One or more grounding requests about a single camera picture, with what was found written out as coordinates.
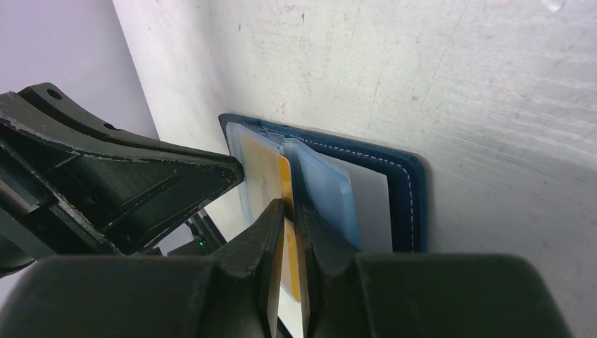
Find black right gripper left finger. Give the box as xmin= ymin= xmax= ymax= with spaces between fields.
xmin=1 ymin=199 xmax=284 ymax=337

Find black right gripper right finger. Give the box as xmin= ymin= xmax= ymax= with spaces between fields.
xmin=294 ymin=205 xmax=571 ymax=337

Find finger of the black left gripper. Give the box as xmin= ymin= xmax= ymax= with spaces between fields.
xmin=1 ymin=83 xmax=244 ymax=275

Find navy blue card holder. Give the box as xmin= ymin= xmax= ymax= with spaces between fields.
xmin=218 ymin=113 xmax=428 ymax=253

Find gold credit card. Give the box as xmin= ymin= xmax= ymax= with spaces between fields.
xmin=238 ymin=130 xmax=301 ymax=302

